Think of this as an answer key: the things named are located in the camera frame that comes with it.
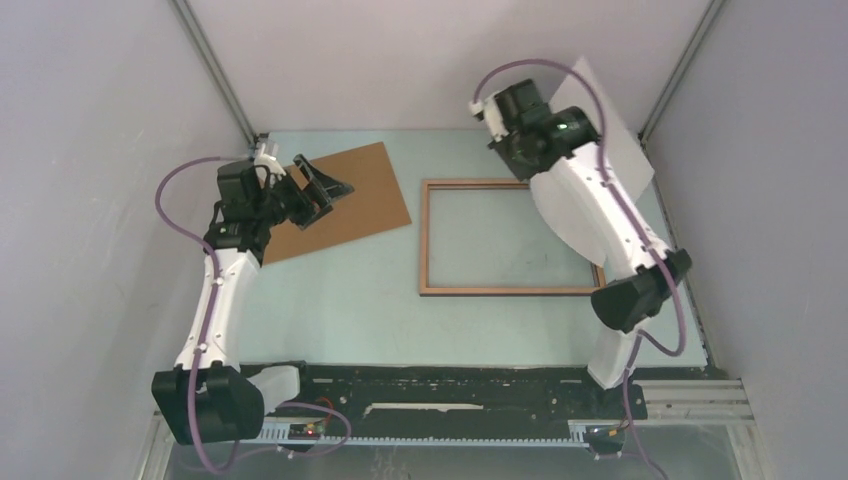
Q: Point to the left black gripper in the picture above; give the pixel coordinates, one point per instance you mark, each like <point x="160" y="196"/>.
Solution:
<point x="327" y="190"/>

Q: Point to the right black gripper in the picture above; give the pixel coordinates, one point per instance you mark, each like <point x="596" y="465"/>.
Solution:
<point x="523" y="173"/>

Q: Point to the brown cardboard backing board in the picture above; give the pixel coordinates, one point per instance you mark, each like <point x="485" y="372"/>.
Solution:
<point x="376" y="205"/>

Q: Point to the landscape photo print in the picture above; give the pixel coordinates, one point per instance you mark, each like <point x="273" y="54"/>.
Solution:
<point x="629" y="146"/>

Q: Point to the wooden picture frame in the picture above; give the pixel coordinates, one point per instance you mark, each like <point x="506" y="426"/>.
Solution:
<point x="425" y="289"/>

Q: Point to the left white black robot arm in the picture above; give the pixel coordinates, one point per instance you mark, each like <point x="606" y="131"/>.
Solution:
<point x="218" y="318"/>

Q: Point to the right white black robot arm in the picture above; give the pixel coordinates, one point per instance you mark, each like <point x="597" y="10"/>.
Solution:
<point x="579" y="196"/>

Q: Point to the right corner aluminium profile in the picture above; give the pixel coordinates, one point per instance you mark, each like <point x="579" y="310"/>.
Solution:
<point x="702" y="30"/>

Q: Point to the corner aluminium profile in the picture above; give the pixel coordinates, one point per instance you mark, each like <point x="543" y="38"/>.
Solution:
<point x="198" y="38"/>
<point x="702" y="30"/>

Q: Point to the left corner aluminium profile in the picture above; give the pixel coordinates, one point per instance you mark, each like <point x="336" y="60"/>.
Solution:
<point x="198" y="38"/>

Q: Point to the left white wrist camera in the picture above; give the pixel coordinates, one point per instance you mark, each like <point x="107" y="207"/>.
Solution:
<point x="268" y="156"/>

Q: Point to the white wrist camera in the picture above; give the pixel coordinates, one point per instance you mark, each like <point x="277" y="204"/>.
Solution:
<point x="488" y="111"/>
<point x="268" y="156"/>

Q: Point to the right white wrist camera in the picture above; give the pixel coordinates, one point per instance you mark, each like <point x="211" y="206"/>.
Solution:
<point x="488" y="111"/>

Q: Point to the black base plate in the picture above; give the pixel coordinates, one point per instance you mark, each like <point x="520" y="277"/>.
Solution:
<point x="462" y="403"/>

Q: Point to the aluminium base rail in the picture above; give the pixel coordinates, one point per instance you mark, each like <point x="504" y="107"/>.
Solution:
<point x="674" y="396"/>

